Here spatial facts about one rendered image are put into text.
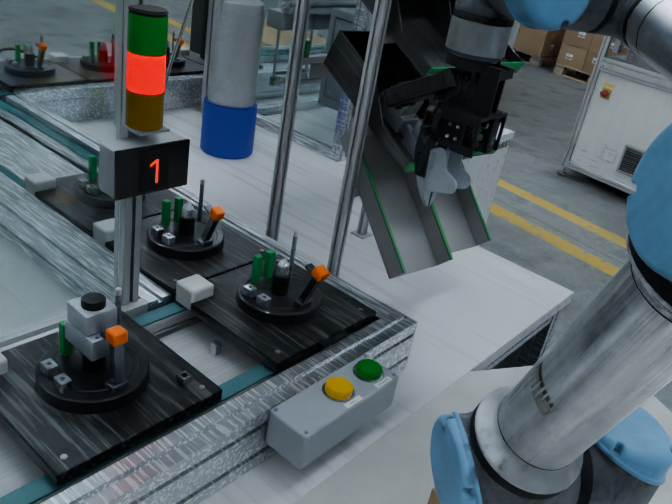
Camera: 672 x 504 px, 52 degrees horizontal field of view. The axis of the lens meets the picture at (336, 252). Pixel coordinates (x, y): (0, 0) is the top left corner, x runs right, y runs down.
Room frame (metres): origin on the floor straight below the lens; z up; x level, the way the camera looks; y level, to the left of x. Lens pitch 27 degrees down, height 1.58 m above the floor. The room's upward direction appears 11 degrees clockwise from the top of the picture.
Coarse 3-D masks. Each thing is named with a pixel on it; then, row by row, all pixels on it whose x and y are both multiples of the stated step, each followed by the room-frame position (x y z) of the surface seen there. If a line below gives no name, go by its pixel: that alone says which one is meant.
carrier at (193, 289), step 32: (256, 256) 0.98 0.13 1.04; (192, 288) 0.93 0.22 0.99; (224, 288) 0.98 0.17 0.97; (256, 288) 0.94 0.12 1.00; (288, 288) 0.97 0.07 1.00; (320, 288) 1.04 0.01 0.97; (224, 320) 0.89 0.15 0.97; (256, 320) 0.90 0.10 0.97; (288, 320) 0.91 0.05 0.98; (320, 320) 0.94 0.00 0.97; (352, 320) 0.96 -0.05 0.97; (256, 352) 0.83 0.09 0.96; (288, 352) 0.84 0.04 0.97
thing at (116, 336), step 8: (112, 328) 0.67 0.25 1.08; (120, 328) 0.68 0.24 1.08; (104, 336) 0.68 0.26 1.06; (112, 336) 0.66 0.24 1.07; (120, 336) 0.67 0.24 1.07; (112, 344) 0.66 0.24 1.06; (120, 344) 0.67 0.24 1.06; (112, 352) 0.67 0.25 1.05; (120, 352) 0.67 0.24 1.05; (112, 360) 0.66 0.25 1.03; (120, 360) 0.67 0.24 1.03; (112, 368) 0.66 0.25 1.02; (120, 368) 0.67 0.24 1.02; (112, 376) 0.66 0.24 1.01; (120, 376) 0.67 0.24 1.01
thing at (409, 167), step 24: (336, 48) 1.26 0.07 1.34; (360, 48) 1.32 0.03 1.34; (384, 48) 1.35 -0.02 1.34; (336, 72) 1.25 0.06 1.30; (360, 72) 1.21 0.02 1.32; (384, 72) 1.34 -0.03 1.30; (408, 72) 1.30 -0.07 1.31; (384, 120) 1.21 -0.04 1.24; (384, 144) 1.14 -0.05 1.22; (408, 168) 1.10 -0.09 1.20
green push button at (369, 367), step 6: (360, 360) 0.85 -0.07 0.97; (366, 360) 0.85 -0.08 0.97; (372, 360) 0.85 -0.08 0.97; (360, 366) 0.83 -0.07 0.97; (366, 366) 0.84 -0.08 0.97; (372, 366) 0.84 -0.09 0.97; (378, 366) 0.84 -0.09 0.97; (360, 372) 0.82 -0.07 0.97; (366, 372) 0.82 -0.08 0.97; (372, 372) 0.82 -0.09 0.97; (378, 372) 0.83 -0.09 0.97; (366, 378) 0.82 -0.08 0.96; (372, 378) 0.82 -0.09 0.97; (378, 378) 0.83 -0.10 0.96
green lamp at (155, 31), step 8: (128, 16) 0.88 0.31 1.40; (136, 16) 0.87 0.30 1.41; (144, 16) 0.87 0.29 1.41; (128, 24) 0.88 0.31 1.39; (136, 24) 0.87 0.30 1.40; (144, 24) 0.87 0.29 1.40; (152, 24) 0.87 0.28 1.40; (160, 24) 0.88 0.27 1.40; (128, 32) 0.88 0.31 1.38; (136, 32) 0.87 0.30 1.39; (144, 32) 0.87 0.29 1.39; (152, 32) 0.87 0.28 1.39; (160, 32) 0.88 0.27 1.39; (128, 40) 0.88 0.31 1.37; (136, 40) 0.87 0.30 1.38; (144, 40) 0.87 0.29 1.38; (152, 40) 0.87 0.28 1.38; (160, 40) 0.88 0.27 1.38; (128, 48) 0.87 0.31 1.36; (136, 48) 0.87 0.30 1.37; (144, 48) 0.87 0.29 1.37; (152, 48) 0.87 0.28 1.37; (160, 48) 0.88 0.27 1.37; (152, 56) 0.87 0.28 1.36
